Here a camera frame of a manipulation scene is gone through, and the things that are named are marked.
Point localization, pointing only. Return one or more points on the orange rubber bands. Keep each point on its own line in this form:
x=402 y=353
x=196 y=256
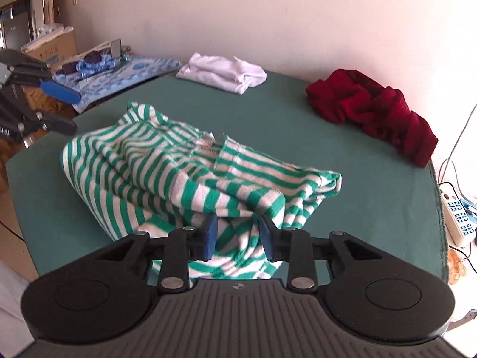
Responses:
x=456 y=266

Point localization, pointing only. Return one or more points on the dark red sweater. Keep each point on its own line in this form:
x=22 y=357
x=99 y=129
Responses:
x=372 y=112

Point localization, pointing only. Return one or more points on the green striped shirt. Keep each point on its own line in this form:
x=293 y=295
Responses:
x=149 y=171

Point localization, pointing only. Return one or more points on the blue plastic bag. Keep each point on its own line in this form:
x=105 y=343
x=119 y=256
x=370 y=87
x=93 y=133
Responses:
x=89 y=68

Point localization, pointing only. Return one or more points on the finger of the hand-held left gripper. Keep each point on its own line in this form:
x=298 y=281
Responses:
x=59 y=92
x=56 y=123

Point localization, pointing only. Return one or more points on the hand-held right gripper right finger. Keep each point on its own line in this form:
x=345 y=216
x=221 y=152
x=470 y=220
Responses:
x=267 y=242

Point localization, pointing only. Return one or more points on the dark green table cover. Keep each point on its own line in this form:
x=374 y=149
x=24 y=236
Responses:
x=298 y=145

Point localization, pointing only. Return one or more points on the person's white clothing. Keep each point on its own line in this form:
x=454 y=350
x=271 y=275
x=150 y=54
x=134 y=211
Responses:
x=11 y=305

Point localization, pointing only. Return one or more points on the cardboard box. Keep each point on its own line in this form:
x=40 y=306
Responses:
x=52 y=48

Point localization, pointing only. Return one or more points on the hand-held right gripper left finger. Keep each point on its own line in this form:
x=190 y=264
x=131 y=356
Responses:
x=211 y=240

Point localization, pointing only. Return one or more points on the white power strip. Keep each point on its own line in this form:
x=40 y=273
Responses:
x=460 y=216

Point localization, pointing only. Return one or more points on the grey phone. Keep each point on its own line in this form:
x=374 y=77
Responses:
x=116 y=47

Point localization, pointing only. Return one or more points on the white desk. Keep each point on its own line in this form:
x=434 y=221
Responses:
x=464 y=298

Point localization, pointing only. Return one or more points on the grey appliance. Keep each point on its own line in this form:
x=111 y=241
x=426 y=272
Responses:
x=15 y=26

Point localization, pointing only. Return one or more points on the white folded shirt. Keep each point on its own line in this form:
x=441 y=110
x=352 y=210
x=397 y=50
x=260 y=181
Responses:
x=223 y=72

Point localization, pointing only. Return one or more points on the blue patterned cloth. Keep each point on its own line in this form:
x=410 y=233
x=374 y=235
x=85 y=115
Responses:
x=141 y=71

